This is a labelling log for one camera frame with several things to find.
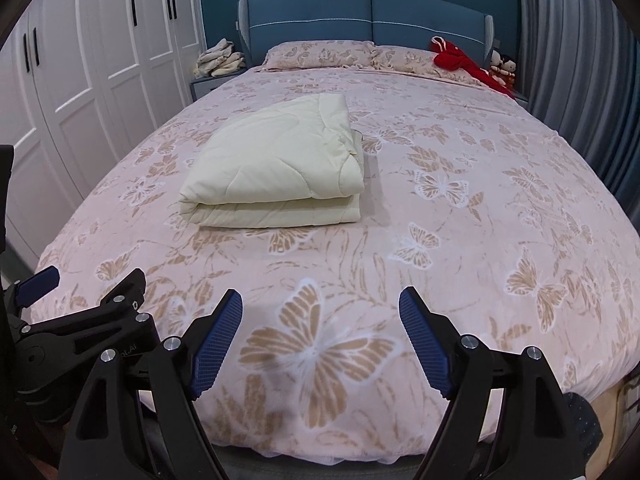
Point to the right pink floral pillow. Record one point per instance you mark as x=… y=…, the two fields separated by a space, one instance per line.
x=417 y=62

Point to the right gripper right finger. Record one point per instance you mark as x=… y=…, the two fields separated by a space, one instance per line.
x=535 y=436

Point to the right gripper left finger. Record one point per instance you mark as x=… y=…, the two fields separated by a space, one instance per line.
x=106 y=438

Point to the blue upholstered headboard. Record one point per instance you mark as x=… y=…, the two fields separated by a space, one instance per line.
x=262 y=24

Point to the pink floral pillow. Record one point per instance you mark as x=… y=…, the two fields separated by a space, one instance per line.
x=300 y=55
x=417 y=62

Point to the blue nightstand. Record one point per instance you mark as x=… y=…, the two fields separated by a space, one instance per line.
x=201 y=87

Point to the white wardrobe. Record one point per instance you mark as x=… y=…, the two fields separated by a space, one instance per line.
x=83 y=82

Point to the left pink floral pillow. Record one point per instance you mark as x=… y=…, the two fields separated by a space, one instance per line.
x=300 y=55

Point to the cream quilted blanket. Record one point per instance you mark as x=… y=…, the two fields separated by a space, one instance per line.
x=294 y=163

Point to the red garment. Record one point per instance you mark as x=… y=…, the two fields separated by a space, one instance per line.
x=450 y=57

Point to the plush doll toys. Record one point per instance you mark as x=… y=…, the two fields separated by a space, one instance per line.
x=503 y=68

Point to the pile of cream cloths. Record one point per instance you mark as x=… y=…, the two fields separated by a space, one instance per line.
x=219 y=60

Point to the pink butterfly bedspread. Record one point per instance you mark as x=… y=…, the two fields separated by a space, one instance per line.
x=494 y=219

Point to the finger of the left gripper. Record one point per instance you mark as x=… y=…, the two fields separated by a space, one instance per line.
x=29 y=291

